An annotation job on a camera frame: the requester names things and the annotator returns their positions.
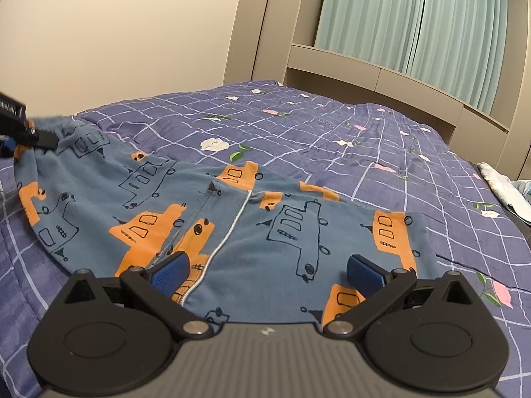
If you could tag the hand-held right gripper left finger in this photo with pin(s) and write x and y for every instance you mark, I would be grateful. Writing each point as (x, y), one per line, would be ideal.
(168, 274)

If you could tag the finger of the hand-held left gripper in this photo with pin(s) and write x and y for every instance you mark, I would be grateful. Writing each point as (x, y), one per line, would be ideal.
(6, 148)
(41, 137)

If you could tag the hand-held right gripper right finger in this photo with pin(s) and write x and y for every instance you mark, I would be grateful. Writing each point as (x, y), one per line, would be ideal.
(365, 275)

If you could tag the blue pants with orange print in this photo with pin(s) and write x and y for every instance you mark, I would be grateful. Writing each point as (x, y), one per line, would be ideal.
(257, 236)

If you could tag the purple checked floral quilt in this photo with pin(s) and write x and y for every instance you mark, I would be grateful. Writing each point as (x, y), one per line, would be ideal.
(332, 132)

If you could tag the light blue blanket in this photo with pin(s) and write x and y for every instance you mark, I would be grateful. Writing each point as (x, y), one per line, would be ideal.
(504, 188)

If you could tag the dark grey bedsheet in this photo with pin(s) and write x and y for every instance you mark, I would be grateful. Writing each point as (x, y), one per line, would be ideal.
(523, 226)

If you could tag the beige wardrobe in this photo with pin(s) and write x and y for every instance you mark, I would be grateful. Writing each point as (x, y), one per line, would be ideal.
(261, 25)
(516, 91)

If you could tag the light green curtain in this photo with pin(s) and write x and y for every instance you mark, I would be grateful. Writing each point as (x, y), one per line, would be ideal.
(369, 12)
(460, 37)

